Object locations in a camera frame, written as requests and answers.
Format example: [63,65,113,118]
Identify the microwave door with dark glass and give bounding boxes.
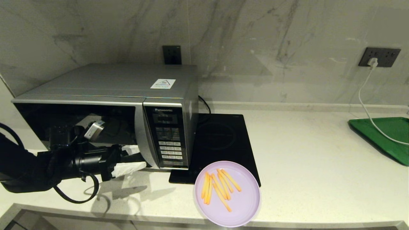
[13,102,160,169]

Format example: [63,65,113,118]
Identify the lilac round plate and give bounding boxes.
[194,161,261,227]

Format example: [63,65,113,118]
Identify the silver Panasonic microwave body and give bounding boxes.
[11,63,199,170]

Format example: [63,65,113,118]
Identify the white triangle warning sticker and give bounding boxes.
[150,79,176,89]

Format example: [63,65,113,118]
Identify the orange carrot sticks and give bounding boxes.
[204,175,212,204]

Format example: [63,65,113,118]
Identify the black induction cooktop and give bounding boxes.
[169,113,261,187]

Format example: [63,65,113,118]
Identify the green plastic tray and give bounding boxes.
[348,117,409,166]

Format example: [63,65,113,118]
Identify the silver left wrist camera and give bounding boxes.
[84,120,106,141]

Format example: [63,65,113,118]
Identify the thin black cable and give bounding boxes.
[198,95,211,115]

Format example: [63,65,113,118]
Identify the small black wall socket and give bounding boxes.
[162,45,182,65]

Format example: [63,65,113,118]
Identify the white power cable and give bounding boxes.
[358,66,409,146]

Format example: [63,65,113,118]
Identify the wide black wall socket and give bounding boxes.
[358,47,401,68]

